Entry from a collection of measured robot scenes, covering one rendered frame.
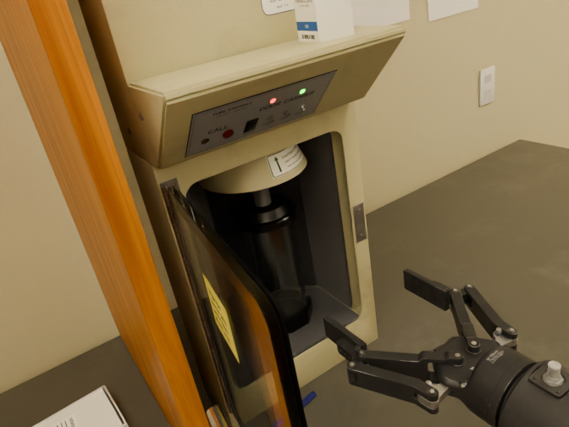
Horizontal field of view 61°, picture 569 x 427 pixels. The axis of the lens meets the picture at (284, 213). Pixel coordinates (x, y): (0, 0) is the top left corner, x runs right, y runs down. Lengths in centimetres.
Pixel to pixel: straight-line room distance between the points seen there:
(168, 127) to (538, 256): 92
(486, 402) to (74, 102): 47
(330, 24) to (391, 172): 91
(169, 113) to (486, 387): 40
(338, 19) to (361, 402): 59
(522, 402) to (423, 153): 115
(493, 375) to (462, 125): 124
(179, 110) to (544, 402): 42
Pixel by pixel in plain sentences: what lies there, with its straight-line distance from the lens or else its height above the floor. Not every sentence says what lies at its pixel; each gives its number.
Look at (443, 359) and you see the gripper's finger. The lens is 54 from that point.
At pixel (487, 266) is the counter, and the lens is 117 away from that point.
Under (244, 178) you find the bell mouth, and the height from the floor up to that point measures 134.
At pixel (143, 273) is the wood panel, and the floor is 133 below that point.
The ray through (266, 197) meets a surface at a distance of 79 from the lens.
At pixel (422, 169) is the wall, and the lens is 157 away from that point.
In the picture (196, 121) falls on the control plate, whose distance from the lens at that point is 53.
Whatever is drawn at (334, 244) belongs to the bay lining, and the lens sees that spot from 87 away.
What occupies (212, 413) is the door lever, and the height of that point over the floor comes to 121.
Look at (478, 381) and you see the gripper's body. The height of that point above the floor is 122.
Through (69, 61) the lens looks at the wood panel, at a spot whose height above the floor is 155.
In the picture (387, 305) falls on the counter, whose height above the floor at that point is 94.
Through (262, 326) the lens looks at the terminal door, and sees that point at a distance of 36.
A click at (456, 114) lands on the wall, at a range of 164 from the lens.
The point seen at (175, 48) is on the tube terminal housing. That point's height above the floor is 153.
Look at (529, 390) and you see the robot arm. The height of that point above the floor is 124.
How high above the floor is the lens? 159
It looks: 26 degrees down
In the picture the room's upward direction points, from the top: 11 degrees counter-clockwise
